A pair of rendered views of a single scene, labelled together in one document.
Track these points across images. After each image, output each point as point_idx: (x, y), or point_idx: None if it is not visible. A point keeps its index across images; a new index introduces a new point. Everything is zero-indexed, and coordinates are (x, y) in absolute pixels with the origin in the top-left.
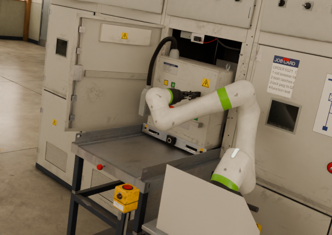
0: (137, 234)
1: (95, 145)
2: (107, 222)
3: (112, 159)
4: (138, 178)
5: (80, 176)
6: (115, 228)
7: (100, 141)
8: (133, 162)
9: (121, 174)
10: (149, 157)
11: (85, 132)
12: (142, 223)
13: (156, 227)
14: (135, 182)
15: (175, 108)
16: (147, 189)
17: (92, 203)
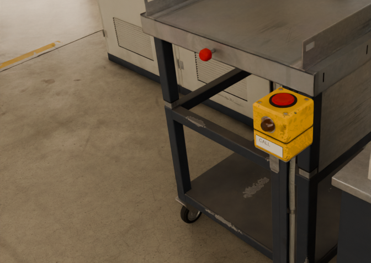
0: (309, 174)
1: (187, 11)
2: (243, 154)
3: (228, 33)
4: (296, 66)
5: (174, 75)
6: (261, 165)
7: (195, 0)
8: (273, 30)
9: (255, 62)
10: (304, 11)
11: None
12: (317, 152)
13: (369, 178)
14: (290, 75)
15: None
16: (321, 85)
17: (206, 120)
